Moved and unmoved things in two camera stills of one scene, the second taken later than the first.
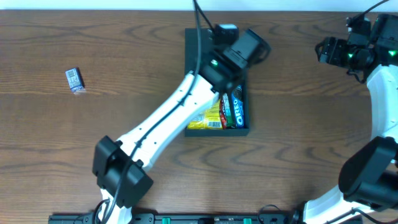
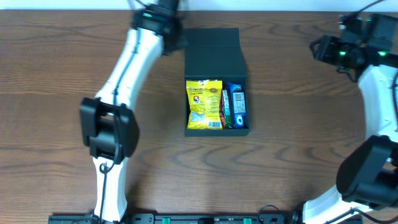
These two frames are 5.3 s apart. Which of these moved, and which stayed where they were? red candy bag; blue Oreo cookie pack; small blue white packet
Moved: small blue white packet
Stayed: blue Oreo cookie pack; red candy bag
